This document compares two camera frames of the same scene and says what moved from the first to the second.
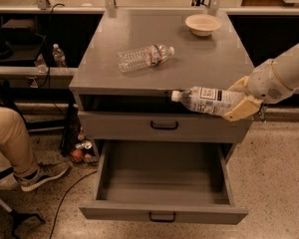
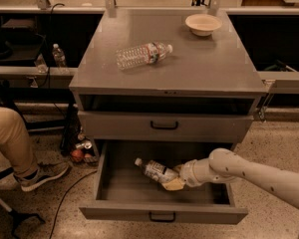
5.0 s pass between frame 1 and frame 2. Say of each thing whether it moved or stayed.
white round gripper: moved
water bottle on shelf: stayed
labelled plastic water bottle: moved
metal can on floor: stayed
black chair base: stayed
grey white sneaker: stayed
